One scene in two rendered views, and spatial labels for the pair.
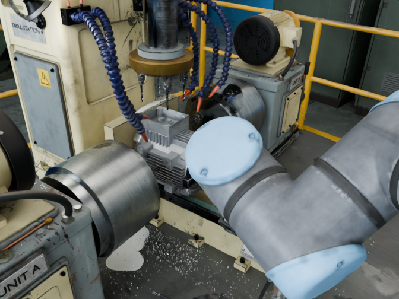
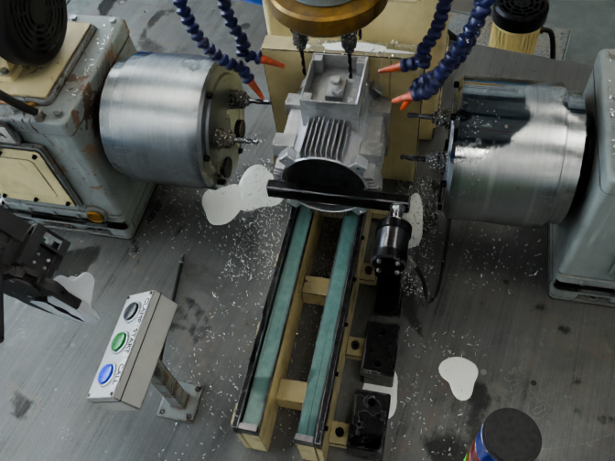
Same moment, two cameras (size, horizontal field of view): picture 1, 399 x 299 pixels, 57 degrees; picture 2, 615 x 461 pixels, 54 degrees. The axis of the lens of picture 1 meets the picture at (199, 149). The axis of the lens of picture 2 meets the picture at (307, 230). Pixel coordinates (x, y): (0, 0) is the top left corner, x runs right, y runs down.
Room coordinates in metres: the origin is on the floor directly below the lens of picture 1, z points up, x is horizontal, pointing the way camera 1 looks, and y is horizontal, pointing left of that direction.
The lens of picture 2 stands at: (0.74, -0.63, 1.87)
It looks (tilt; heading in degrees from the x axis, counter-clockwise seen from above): 56 degrees down; 76
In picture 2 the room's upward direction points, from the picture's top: 9 degrees counter-clockwise
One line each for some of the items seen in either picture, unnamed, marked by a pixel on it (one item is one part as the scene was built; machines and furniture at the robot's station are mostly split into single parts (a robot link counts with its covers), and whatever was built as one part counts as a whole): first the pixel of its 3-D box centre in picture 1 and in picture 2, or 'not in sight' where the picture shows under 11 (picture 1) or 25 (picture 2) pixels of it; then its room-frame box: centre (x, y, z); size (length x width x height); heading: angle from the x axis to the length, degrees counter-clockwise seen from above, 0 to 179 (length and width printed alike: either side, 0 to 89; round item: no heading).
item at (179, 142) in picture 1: (174, 156); (334, 144); (0.99, 0.08, 1.01); 0.20 x 0.19 x 0.19; 56
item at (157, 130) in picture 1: (164, 126); (335, 92); (1.02, 0.11, 1.11); 0.12 x 0.11 x 0.07; 56
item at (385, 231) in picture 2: not in sight; (422, 195); (1.12, -0.04, 0.92); 0.45 x 0.13 x 0.24; 56
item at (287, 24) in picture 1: (274, 65); not in sight; (1.50, -0.30, 1.16); 0.33 x 0.26 x 0.42; 146
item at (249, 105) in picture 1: (228, 113); (521, 154); (1.27, -0.11, 1.04); 0.41 x 0.25 x 0.25; 146
